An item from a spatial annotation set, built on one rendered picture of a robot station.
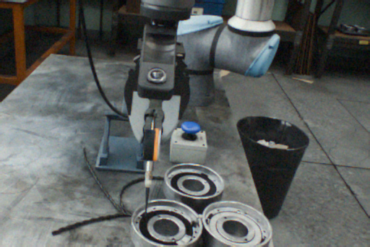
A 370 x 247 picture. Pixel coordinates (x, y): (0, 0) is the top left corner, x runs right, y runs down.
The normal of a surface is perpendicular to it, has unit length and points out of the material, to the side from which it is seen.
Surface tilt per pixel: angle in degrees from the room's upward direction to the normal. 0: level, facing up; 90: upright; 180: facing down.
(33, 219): 0
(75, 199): 0
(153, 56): 31
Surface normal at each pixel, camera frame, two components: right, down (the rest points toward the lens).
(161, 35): 0.06, -0.54
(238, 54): -0.50, 0.42
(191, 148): -0.07, 0.43
